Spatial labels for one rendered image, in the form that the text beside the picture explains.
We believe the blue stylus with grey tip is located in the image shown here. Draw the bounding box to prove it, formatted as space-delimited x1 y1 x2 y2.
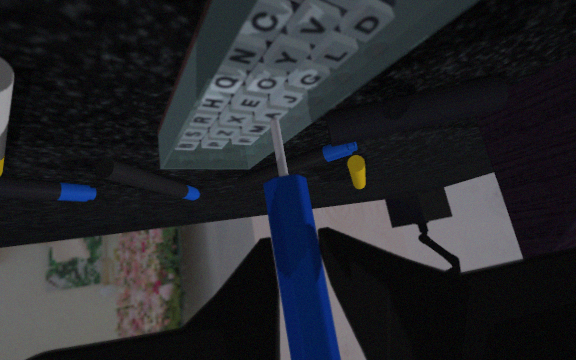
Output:
263 118 341 360

